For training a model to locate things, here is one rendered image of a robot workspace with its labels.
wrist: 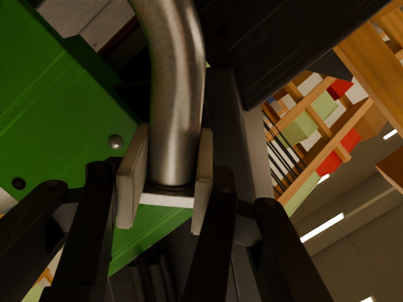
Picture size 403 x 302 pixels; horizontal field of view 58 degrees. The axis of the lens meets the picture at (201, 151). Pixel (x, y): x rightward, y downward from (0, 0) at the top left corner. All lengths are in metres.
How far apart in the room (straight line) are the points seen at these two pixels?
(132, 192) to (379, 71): 0.91
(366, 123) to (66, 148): 4.05
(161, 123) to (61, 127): 0.09
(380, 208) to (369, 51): 6.93
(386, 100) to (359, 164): 8.69
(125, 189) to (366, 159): 9.57
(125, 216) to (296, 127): 3.39
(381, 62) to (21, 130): 0.89
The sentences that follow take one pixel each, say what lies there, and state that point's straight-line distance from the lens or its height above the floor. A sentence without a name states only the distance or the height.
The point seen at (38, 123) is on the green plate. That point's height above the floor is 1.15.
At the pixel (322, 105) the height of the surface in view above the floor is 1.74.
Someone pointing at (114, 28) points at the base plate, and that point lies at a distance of 0.94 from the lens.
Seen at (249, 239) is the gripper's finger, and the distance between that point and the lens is 0.16.
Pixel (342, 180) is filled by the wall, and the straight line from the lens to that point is 9.76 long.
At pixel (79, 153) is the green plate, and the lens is 0.27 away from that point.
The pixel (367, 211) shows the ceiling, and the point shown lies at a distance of 7.85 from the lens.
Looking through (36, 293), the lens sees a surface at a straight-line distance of 6.69.
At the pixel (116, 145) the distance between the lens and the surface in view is 0.26.
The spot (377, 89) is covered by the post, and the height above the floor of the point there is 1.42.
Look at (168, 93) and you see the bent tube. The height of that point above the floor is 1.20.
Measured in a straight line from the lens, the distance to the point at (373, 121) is 4.32.
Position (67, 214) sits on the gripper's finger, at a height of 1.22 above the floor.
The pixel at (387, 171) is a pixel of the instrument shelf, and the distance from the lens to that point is 0.77.
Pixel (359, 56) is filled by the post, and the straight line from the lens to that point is 1.02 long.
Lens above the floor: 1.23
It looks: 2 degrees up
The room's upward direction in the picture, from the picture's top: 141 degrees clockwise
